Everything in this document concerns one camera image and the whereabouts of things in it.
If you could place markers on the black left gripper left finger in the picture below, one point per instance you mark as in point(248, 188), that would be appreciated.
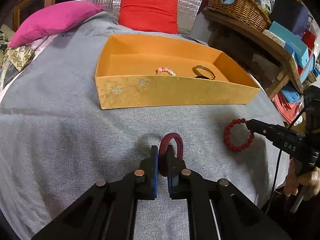
point(107, 210)

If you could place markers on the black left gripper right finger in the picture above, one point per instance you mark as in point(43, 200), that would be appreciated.
point(217, 209)

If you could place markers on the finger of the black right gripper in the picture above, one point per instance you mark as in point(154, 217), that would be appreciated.
point(281, 137)

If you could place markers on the right hand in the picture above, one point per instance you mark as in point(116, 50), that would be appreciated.
point(310, 179)

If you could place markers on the grey blanket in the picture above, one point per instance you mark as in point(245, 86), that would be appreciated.
point(56, 141)

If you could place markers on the blue cardboard box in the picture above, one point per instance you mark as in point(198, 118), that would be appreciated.
point(298, 46)

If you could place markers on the wooden shelf table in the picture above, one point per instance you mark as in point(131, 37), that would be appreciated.
point(270, 64)

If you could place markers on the gold bangle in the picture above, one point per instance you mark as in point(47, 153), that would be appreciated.
point(203, 72)

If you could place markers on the wicker basket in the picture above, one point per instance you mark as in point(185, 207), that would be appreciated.
point(245, 11)

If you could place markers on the orange cardboard box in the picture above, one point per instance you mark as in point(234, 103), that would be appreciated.
point(145, 70)

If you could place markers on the red cushion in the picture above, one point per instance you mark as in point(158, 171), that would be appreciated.
point(149, 15)

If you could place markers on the patterned beige cloth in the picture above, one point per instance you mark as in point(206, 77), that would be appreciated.
point(20, 57)

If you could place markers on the magenta pillow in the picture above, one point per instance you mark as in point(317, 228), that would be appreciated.
point(52, 20)

